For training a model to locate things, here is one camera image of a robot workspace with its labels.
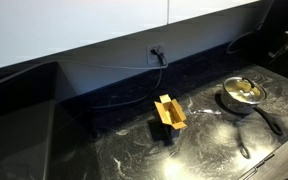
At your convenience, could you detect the black looped cable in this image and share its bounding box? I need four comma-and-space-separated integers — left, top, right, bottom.
225, 22, 264, 56

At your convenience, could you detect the open box with yellow inside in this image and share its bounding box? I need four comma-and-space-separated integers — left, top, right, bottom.
153, 93, 188, 140

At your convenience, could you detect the large black glossy appliance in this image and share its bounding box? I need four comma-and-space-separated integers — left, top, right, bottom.
0, 61, 97, 180

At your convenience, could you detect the black power plug with cable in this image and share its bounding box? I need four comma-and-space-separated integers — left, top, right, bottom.
89, 47, 168, 110

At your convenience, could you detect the glass lid with black knob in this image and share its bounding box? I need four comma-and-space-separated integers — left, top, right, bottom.
223, 76, 267, 104

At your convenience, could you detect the white upper cabinet narrow door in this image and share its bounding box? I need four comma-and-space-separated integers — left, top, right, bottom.
168, 0, 262, 25

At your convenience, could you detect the white wall power outlet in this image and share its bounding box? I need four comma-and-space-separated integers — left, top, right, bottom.
146, 41, 167, 65

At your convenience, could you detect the wooden board with metal rail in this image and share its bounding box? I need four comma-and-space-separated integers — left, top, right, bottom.
238, 129, 288, 180

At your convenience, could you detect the white cable along wall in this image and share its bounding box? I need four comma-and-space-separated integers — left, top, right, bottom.
55, 58, 169, 71

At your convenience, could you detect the white upper cabinet wide door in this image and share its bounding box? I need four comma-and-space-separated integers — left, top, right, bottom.
0, 0, 169, 73

